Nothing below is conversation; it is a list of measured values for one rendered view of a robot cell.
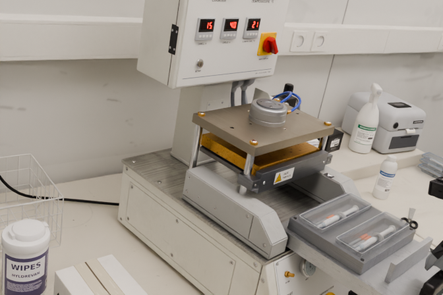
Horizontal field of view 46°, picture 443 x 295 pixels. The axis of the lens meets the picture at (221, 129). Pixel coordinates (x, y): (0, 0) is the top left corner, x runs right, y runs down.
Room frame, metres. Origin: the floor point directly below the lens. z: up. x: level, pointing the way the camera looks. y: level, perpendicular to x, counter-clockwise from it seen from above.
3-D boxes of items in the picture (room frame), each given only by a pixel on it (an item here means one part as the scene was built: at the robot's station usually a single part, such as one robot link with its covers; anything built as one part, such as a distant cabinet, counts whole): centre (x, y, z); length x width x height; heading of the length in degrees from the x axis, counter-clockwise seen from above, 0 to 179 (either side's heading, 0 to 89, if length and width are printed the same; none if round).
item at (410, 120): (1.93, -0.61, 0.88); 0.25 x 0.20 x 0.17; 35
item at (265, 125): (1.10, -0.08, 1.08); 0.31 x 0.24 x 0.13; 138
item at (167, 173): (1.09, -0.07, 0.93); 0.46 x 0.35 x 0.01; 48
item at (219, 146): (1.07, -0.10, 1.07); 0.22 x 0.17 x 0.10; 138
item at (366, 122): (1.80, -0.51, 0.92); 0.09 x 0.08 x 0.25; 0
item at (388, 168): (1.54, -0.55, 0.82); 0.05 x 0.05 x 0.14
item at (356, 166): (1.73, -0.38, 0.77); 0.84 x 0.30 x 0.04; 131
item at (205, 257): (1.07, -0.11, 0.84); 0.53 x 0.37 x 0.17; 48
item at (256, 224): (0.92, -0.05, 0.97); 0.25 x 0.05 x 0.07; 48
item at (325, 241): (0.89, -0.29, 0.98); 0.20 x 0.17 x 0.03; 138
